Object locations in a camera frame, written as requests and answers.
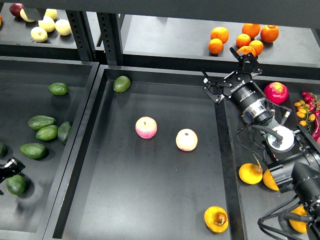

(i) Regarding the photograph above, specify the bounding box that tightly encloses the dark red apple on shelf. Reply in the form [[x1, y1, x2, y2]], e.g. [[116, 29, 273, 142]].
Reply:
[[9, 3, 23, 18]]

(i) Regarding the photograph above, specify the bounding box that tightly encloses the orange right of centre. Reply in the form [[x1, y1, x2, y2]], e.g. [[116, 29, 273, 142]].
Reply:
[[249, 40, 264, 57]]

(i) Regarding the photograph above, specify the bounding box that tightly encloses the green avocado lower of cluster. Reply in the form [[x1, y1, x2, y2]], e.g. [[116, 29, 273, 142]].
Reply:
[[19, 142, 47, 160]]

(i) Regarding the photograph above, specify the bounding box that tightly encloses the dark green avocado by wall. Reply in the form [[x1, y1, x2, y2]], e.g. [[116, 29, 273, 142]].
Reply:
[[57, 121, 72, 144]]

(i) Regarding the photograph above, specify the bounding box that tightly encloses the black centre tray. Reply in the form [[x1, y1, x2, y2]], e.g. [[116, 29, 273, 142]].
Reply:
[[44, 65, 233, 240]]

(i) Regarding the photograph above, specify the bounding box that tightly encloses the yellow pear middle right tray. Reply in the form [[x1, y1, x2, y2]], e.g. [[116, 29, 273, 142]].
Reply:
[[262, 169, 279, 191]]

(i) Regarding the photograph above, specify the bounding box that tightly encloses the pale yellow pear under label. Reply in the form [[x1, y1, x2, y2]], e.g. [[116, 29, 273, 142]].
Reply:
[[20, 9, 35, 23]]

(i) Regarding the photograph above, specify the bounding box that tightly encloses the black right tray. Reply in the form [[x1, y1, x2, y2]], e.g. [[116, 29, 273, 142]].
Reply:
[[212, 74, 320, 240]]

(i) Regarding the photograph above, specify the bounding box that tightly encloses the black perforated rack post left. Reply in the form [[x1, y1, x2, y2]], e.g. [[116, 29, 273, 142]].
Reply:
[[65, 10, 97, 62]]

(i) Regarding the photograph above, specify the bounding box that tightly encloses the orange top centre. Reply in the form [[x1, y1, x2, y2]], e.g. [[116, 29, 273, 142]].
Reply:
[[242, 23, 261, 39]]

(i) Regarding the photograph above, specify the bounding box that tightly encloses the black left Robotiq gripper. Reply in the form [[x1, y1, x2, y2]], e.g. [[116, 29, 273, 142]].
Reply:
[[0, 157, 26, 183]]

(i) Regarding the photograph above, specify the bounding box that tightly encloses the pale yellow pear middle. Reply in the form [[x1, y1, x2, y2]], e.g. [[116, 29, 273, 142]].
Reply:
[[38, 15, 56, 33]]

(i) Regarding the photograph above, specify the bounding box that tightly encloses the pale peach apple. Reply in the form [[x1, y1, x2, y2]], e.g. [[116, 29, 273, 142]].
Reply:
[[175, 128, 198, 152]]

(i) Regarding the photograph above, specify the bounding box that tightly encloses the black left tray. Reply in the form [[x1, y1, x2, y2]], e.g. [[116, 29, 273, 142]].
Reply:
[[0, 56, 99, 240]]

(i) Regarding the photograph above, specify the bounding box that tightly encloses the cherry tomato and pepper bunch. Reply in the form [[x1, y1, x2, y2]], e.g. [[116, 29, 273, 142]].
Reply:
[[294, 91, 320, 127]]

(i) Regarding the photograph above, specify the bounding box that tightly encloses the yellow pear with long stem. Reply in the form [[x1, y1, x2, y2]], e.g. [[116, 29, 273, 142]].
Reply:
[[238, 153, 263, 185]]

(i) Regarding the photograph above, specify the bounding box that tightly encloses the green avocado far left tray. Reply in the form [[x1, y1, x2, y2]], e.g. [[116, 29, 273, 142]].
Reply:
[[48, 82, 69, 96]]

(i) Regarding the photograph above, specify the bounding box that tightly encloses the black perforated rack post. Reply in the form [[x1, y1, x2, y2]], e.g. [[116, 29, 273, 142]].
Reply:
[[96, 12, 124, 66], [65, 10, 97, 62]]

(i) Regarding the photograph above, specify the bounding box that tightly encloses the black tray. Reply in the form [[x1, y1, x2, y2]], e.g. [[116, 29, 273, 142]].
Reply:
[[44, 65, 233, 240], [0, 56, 99, 240], [212, 74, 320, 240]]

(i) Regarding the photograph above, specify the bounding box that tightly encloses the pink red apple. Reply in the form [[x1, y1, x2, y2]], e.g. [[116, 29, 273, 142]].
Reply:
[[135, 116, 158, 139]]

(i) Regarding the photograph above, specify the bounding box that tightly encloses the pale yellow pear front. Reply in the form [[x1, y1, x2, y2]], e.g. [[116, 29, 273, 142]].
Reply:
[[30, 26, 48, 43]]

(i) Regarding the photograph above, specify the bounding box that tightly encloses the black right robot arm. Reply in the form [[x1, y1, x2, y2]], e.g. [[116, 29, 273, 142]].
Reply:
[[203, 48, 320, 240]]

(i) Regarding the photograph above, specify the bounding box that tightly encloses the green avocado upper of cluster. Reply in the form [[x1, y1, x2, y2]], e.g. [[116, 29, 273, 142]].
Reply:
[[27, 115, 56, 130]]

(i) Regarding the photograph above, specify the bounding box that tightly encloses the small orange centre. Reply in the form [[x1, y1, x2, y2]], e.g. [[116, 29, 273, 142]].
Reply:
[[236, 33, 252, 48]]

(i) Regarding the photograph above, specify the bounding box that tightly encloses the red apple right tray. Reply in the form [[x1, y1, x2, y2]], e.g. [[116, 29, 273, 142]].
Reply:
[[263, 82, 289, 105]]

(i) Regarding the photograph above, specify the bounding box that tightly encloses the pale yellow pear top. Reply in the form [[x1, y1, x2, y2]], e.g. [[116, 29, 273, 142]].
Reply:
[[44, 8, 58, 21]]

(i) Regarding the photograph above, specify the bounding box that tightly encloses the orange front of group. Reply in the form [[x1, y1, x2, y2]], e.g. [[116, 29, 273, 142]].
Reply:
[[236, 45, 257, 57]]

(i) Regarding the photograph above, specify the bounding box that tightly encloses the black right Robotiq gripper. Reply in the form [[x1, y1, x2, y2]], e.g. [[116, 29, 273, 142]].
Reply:
[[201, 47, 273, 124]]

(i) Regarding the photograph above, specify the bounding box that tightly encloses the red chili pepper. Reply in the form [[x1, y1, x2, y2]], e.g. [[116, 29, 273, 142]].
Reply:
[[311, 117, 320, 141]]

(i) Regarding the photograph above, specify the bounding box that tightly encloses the orange far left top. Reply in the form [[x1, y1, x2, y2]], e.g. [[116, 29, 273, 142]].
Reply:
[[210, 26, 229, 44]]

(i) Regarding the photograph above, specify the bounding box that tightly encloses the orange top right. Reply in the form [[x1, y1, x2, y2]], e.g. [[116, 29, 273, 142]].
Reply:
[[260, 25, 280, 43]]

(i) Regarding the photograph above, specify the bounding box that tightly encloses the orange far left bottom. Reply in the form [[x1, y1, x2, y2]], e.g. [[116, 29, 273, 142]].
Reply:
[[208, 38, 224, 55]]

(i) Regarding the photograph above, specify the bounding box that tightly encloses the green avocado at tray corner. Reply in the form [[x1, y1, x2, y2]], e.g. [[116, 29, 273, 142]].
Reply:
[[113, 75, 131, 93]]

